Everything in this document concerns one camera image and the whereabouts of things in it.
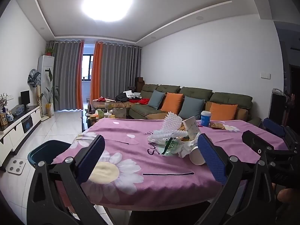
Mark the vase with green branches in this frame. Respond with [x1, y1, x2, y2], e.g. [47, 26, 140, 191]
[0, 93, 8, 113]

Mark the brown chaise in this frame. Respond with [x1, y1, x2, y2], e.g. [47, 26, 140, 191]
[92, 101, 132, 110]

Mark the covered standing fan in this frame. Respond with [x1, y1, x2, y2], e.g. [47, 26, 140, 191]
[27, 68, 45, 119]

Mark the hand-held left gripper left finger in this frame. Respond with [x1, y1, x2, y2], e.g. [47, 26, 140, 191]
[26, 134, 118, 225]

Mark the teal plastic trash bin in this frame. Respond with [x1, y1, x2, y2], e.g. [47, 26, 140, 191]
[27, 140, 75, 167]

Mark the grey-blue cushion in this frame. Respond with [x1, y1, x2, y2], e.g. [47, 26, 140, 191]
[181, 96, 205, 120]
[148, 90, 166, 110]

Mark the round ceiling light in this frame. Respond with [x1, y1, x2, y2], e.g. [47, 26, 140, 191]
[81, 0, 135, 23]

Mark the white TV cabinet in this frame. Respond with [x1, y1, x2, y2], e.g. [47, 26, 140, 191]
[0, 105, 42, 167]

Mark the white foam fruit net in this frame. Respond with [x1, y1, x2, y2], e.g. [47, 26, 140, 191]
[148, 112, 188, 143]

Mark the white bathroom scale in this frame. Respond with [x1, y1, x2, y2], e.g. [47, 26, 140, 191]
[8, 159, 26, 175]

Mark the white tissue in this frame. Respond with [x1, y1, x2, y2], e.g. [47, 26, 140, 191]
[178, 138, 200, 157]

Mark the tall plant in yellow pot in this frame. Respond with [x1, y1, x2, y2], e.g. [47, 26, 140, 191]
[41, 68, 60, 118]

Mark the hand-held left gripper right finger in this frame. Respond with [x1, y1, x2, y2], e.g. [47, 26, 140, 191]
[197, 133, 277, 225]

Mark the white standing air conditioner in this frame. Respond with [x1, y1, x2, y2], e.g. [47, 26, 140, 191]
[37, 55, 55, 118]

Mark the small white carton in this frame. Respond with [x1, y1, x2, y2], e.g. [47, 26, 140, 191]
[181, 117, 201, 141]

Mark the red cloth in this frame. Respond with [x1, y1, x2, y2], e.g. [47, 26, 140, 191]
[130, 98, 150, 105]

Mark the green and white plastic wrapper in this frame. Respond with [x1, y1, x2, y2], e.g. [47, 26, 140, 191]
[157, 138, 182, 157]

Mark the grey and orange curtain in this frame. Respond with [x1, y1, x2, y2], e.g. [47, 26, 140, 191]
[90, 41, 142, 104]
[48, 40, 85, 112]

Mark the black-topped coffee table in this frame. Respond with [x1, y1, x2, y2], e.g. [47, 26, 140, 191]
[82, 109, 132, 132]

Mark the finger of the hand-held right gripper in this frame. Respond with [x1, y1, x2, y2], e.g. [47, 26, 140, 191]
[241, 130, 299, 160]
[262, 118, 293, 143]

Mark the black device in cabinet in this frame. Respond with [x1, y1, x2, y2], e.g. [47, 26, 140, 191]
[21, 116, 33, 134]

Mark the brown sofa seat mat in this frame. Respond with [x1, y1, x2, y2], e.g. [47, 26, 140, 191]
[145, 111, 170, 120]

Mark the cluster of glass jars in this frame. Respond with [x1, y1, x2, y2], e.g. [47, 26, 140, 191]
[89, 108, 113, 122]

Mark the window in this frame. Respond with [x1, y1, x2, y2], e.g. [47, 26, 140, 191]
[82, 54, 94, 81]

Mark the green sofa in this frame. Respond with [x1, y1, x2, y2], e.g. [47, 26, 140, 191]
[129, 84, 262, 126]

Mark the blue cup with white lid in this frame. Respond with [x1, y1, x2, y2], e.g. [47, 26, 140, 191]
[200, 111, 211, 127]

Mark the pink floral tablecloth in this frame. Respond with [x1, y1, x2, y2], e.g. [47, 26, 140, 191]
[52, 118, 290, 209]

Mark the orange cushion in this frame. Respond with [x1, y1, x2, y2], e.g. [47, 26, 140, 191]
[208, 102, 238, 121]
[160, 92, 184, 116]

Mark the white paper cup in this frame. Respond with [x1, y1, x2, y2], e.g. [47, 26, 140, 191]
[189, 145, 207, 166]

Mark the person's right hand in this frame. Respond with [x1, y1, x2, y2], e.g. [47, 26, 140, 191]
[277, 187, 300, 204]

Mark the blue denim bundle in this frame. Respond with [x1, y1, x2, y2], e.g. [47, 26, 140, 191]
[10, 105, 25, 116]

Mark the black monitor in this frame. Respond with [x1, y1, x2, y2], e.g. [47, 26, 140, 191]
[20, 90, 30, 110]

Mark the gold snack packet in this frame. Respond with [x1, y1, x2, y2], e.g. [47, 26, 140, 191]
[210, 122, 227, 130]

